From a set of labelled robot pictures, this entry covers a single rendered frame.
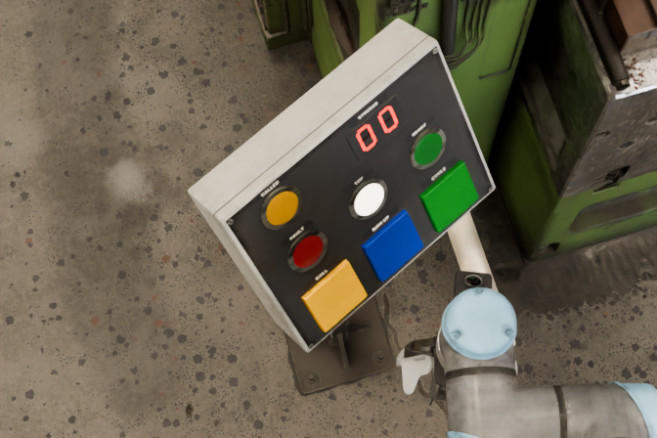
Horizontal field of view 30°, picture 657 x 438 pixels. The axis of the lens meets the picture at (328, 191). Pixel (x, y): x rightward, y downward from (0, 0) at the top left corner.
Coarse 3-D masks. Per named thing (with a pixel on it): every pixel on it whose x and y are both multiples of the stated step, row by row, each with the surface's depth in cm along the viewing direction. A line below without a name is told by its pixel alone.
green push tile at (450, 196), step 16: (448, 176) 157; (464, 176) 159; (432, 192) 157; (448, 192) 158; (464, 192) 160; (432, 208) 158; (448, 208) 160; (464, 208) 162; (432, 224) 161; (448, 224) 161
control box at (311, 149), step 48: (384, 48) 148; (432, 48) 146; (336, 96) 146; (384, 96) 145; (432, 96) 150; (288, 144) 143; (336, 144) 144; (384, 144) 149; (192, 192) 144; (240, 192) 141; (336, 192) 148; (384, 192) 152; (480, 192) 163; (240, 240) 142; (288, 240) 147; (336, 240) 152; (432, 240) 162; (288, 288) 151
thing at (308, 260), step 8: (304, 240) 148; (312, 240) 149; (320, 240) 149; (296, 248) 148; (304, 248) 148; (312, 248) 149; (320, 248) 150; (296, 256) 148; (304, 256) 149; (312, 256) 150; (296, 264) 149; (304, 264) 150; (312, 264) 151
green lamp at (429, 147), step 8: (424, 136) 152; (432, 136) 153; (440, 136) 153; (424, 144) 152; (432, 144) 153; (440, 144) 154; (416, 152) 152; (424, 152) 153; (432, 152) 154; (416, 160) 153; (424, 160) 154; (432, 160) 155
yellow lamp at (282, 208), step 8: (288, 192) 143; (272, 200) 142; (280, 200) 142; (288, 200) 143; (296, 200) 144; (272, 208) 142; (280, 208) 143; (288, 208) 144; (296, 208) 145; (272, 216) 143; (280, 216) 144; (288, 216) 144; (280, 224) 144
